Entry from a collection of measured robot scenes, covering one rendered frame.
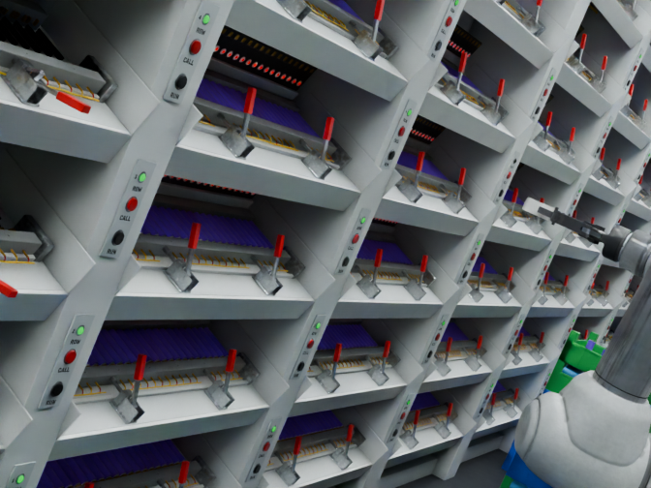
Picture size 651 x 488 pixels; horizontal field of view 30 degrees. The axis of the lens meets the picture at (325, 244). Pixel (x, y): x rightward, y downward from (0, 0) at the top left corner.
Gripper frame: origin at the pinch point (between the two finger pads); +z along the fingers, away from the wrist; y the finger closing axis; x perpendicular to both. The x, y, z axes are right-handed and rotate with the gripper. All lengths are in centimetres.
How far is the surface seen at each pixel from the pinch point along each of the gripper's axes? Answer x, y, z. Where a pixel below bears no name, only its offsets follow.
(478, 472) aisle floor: -81, 92, 7
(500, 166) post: 5.3, -4.8, 10.7
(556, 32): 36.1, -5.2, 11.3
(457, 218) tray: -8.1, -20.2, 9.9
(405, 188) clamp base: -6, -48, 13
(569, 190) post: 7, 65, 11
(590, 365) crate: -30, 38, -18
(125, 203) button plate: -16, -141, 9
